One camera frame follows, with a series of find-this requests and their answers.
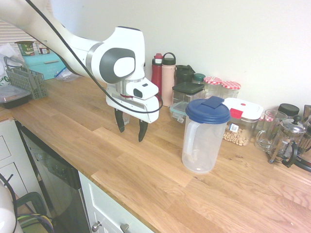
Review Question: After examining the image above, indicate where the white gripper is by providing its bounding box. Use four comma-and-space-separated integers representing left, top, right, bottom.
105, 84, 160, 143

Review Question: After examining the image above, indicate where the red water bottle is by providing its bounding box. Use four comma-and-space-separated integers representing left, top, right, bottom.
151, 52, 163, 98

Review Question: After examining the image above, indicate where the glass container teal clip lid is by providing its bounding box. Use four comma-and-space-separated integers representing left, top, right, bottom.
169, 101, 189, 125

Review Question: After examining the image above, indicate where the pink bottle with black lid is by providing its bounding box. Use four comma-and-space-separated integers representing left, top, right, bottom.
160, 51, 177, 108

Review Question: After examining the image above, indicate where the square container dark green lid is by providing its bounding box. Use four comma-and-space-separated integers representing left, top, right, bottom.
172, 82, 206, 108

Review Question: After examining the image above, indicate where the dark green shaker bottle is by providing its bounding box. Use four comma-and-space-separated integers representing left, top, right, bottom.
174, 64, 196, 86

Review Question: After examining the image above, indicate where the clear pitcher with blue lid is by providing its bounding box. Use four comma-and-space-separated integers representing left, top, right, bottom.
181, 96, 231, 174

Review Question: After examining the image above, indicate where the clear zip bag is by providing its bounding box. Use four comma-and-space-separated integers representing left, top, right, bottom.
53, 66, 82, 83

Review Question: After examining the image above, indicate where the glass jar green lid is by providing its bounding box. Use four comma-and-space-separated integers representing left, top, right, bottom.
192, 73, 207, 86

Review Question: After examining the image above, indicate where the white cabinet door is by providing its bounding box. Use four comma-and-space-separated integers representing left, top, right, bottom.
78, 172, 156, 233

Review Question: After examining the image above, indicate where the glass jar red checkered lid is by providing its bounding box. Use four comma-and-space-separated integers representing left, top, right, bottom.
219, 80, 242, 100
203, 76, 223, 100

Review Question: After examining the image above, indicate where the black dishwasher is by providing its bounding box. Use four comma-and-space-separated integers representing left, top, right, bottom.
15, 119, 91, 233

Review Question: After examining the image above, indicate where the teal bread box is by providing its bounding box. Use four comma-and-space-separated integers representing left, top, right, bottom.
21, 51, 67, 81

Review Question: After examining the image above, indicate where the grey plastic cutlery basket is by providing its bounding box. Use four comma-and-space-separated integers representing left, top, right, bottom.
3, 56, 49, 101

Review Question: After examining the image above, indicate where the brown jar white label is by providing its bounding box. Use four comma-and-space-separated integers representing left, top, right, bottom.
35, 41, 51, 55

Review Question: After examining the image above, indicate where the peanut container white red lid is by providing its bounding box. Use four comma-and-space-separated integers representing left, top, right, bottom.
222, 97, 264, 147

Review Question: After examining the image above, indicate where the dark green chair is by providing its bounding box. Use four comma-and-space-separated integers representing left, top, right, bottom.
15, 191, 50, 219

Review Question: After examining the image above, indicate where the black food container clear lid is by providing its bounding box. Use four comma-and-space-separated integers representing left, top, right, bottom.
0, 85, 32, 110

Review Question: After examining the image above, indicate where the white drawer cabinet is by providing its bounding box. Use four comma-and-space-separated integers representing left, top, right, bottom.
0, 119, 53, 219

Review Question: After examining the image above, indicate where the green oatmeal cup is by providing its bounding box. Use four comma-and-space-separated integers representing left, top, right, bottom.
14, 40, 35, 57

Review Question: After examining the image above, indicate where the clear glass mug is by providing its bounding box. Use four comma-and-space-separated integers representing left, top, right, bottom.
254, 109, 289, 152

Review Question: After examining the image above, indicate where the white plastic bag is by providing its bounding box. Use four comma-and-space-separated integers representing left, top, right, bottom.
0, 43, 25, 87

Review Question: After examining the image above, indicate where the white window blind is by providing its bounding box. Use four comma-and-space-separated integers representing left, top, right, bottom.
0, 0, 53, 47

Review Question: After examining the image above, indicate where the white rounded machine housing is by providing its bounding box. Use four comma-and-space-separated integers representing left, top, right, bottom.
0, 179, 24, 233

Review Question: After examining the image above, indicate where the glass French press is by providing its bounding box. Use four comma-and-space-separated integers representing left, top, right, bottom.
267, 115, 308, 169

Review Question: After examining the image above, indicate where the jar with black lid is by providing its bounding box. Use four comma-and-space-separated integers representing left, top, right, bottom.
277, 103, 300, 119

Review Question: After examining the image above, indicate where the dark glass coffee pot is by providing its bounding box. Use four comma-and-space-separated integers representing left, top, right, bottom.
298, 104, 311, 152

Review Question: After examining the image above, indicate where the black round appliance base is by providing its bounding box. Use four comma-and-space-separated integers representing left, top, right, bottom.
290, 147, 311, 173

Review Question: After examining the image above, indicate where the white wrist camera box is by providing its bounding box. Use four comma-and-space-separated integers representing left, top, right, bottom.
126, 81, 160, 101

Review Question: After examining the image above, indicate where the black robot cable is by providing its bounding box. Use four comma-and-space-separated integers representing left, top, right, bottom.
25, 0, 164, 114

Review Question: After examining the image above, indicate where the bundle of coloured wires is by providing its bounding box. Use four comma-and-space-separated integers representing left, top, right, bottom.
17, 213, 54, 232

